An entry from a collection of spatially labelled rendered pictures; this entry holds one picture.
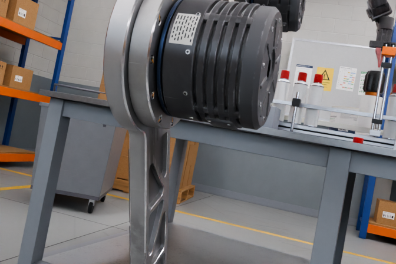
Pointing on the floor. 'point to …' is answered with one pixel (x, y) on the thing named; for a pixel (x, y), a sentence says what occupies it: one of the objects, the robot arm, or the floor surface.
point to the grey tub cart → (85, 156)
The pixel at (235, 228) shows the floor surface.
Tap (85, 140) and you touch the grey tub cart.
